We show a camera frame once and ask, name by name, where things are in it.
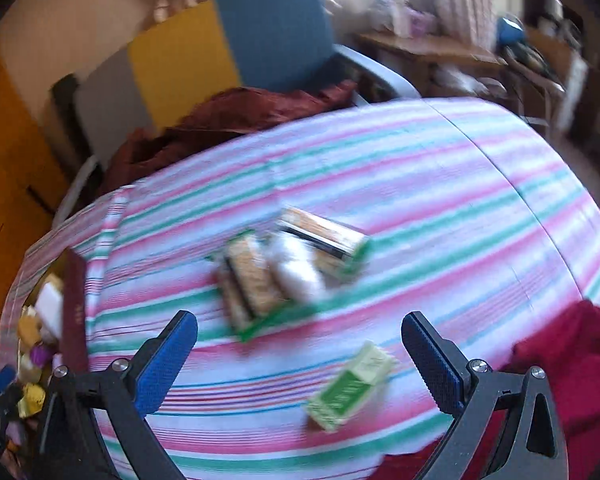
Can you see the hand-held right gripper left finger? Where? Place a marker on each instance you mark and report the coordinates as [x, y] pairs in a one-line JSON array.
[[162, 360]]

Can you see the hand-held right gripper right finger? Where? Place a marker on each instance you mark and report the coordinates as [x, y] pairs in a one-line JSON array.
[[435, 360]]

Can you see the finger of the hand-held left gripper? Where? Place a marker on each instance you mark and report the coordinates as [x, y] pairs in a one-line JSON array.
[[1, 382]]

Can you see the green white carton box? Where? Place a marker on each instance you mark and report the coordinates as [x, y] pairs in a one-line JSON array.
[[350, 385]]

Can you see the green cardboard tray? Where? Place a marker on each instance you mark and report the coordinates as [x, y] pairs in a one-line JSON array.
[[252, 331]]

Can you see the gold metal tin box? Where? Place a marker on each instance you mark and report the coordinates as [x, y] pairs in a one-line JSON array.
[[75, 310]]

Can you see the yellow crumpled item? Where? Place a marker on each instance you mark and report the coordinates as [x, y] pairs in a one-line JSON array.
[[34, 400]]

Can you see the purple wrapped item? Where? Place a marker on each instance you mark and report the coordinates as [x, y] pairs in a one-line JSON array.
[[41, 355]]

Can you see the person's red clothing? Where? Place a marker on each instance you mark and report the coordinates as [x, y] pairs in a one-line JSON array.
[[580, 360]]

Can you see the striped pink green bedsheet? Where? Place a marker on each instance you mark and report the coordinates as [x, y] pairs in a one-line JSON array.
[[430, 185]]

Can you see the wooden wardrobe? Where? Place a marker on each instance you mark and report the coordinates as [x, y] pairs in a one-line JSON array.
[[10, 160]]

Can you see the maroon cloth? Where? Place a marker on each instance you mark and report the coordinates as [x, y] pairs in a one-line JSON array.
[[220, 115]]

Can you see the grey yellow blue sofa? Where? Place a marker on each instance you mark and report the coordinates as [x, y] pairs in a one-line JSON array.
[[180, 60]]

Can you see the wooden side table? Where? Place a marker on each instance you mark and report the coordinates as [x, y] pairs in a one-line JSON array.
[[420, 46]]

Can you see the small pink box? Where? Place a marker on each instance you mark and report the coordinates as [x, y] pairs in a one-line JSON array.
[[422, 22]]

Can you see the blue round object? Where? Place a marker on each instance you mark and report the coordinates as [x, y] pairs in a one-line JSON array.
[[510, 30]]

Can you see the white appliance box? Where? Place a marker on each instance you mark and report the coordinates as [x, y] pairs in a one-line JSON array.
[[391, 12]]

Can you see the patterned pink curtain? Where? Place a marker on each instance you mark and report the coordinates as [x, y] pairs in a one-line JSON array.
[[460, 0]]

